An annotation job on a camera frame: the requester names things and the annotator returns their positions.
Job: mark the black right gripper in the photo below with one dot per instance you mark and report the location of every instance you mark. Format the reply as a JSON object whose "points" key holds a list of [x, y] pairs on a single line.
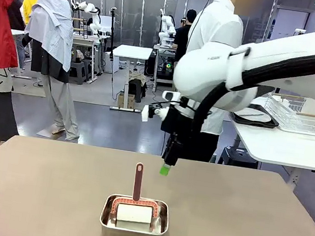
{"points": [[179, 118]]}

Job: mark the white round plate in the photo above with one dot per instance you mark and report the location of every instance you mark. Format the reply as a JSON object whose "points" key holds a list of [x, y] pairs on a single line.
{"points": [[252, 116]]}

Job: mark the silver table knife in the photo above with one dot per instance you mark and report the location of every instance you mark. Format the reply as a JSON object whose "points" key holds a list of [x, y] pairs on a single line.
{"points": [[253, 114]]}

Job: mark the dark grey serving tray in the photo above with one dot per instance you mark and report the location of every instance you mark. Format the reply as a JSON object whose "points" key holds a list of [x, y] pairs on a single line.
{"points": [[273, 123]]}

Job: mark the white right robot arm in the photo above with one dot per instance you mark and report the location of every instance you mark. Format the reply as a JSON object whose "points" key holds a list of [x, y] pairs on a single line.
{"points": [[206, 69]]}

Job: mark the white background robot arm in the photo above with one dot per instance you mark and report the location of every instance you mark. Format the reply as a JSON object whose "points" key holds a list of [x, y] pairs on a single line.
{"points": [[168, 24], [91, 16]]}

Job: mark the black stool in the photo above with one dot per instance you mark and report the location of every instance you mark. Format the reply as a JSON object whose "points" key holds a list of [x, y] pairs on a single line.
{"points": [[237, 158]]}

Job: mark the cardboard box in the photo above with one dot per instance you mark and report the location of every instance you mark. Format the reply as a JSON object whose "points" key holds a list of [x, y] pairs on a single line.
{"points": [[126, 101]]}

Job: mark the stool with beige cloth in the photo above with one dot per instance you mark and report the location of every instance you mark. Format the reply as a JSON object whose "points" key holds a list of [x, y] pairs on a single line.
{"points": [[137, 83]]}

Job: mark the rectangular steel container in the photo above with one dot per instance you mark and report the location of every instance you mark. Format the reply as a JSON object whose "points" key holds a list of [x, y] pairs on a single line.
{"points": [[131, 234]]}

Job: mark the white background desk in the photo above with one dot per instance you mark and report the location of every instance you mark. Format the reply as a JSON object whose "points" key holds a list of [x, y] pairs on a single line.
{"points": [[133, 51]]}

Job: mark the white side table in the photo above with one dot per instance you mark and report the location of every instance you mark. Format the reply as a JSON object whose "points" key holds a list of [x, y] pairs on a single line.
{"points": [[283, 145]]}

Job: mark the person in black shirt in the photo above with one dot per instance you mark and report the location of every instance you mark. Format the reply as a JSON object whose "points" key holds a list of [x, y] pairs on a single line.
{"points": [[182, 38]]}

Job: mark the grey plastic stool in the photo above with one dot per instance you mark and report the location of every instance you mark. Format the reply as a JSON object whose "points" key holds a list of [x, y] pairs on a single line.
{"points": [[77, 72]]}

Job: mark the person in white shirt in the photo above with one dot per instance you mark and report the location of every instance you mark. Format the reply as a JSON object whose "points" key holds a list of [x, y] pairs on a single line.
{"points": [[215, 28]]}

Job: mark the person in yellow shirt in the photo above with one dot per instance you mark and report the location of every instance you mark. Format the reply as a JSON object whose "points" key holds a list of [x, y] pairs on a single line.
{"points": [[28, 6]]}

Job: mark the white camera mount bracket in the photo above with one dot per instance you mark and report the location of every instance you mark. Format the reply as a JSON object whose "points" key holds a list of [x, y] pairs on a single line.
{"points": [[146, 113]]}

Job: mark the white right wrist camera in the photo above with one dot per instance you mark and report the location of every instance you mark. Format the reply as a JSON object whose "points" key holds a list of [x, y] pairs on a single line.
{"points": [[170, 95]]}

